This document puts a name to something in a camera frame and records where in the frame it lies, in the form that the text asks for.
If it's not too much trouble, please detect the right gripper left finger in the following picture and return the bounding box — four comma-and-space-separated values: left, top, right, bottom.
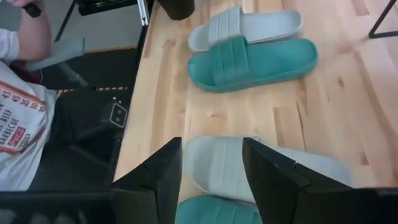
110, 136, 183, 224

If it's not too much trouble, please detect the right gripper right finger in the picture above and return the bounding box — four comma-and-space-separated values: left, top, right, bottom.
243, 138, 352, 224

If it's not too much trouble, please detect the grey slide sandal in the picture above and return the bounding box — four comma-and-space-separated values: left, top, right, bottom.
182, 135, 355, 205
187, 4, 305, 53

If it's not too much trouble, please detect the teal slide sandal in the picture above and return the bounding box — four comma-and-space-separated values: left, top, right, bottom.
187, 35, 319, 93
174, 195, 264, 224

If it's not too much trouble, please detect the wooden shelf with black legs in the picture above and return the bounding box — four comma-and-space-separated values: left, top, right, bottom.
368, 0, 398, 40

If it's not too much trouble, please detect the person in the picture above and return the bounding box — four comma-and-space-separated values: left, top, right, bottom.
0, 27, 60, 191

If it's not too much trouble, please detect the black plant pot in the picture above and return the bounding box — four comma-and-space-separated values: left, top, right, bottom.
157, 0, 195, 21

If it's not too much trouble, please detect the black equipment box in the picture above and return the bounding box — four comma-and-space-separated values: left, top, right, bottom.
77, 0, 139, 16

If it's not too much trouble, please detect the black handheld device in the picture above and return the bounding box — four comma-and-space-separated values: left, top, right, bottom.
23, 2, 42, 19

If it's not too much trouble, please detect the person's hand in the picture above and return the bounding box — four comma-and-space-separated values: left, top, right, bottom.
6, 0, 32, 7

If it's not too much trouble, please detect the black table frame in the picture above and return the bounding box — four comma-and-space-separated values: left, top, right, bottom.
105, 0, 155, 187

